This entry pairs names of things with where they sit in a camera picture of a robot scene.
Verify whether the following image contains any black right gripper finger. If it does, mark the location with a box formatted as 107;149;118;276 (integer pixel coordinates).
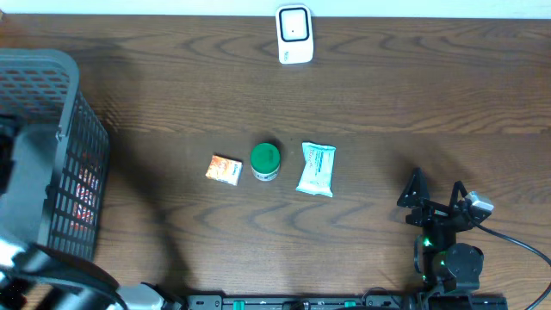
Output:
449;181;467;209
397;168;430;208

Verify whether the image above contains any teal wipes packet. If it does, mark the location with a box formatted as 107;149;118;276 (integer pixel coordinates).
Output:
296;142;336;197

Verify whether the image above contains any red candy bar wrapper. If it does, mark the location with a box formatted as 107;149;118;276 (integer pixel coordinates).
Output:
71;152;102;232

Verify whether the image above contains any green lid jar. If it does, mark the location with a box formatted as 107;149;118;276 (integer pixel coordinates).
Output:
251;143;281;182

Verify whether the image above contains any orange small box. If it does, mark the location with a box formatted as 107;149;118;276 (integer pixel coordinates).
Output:
206;155;243;186

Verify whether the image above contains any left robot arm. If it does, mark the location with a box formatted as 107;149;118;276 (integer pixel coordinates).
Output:
1;229;188;309

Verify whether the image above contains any white barcode scanner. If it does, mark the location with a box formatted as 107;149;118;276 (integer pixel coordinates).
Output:
275;4;314;65

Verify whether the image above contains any grey plastic basket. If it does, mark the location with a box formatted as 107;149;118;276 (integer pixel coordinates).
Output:
1;48;110;260

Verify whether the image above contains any black right camera cable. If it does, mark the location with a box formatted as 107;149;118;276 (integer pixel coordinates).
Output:
467;210;551;310

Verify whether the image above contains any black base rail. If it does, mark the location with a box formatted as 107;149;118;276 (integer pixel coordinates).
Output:
186;294;509;310

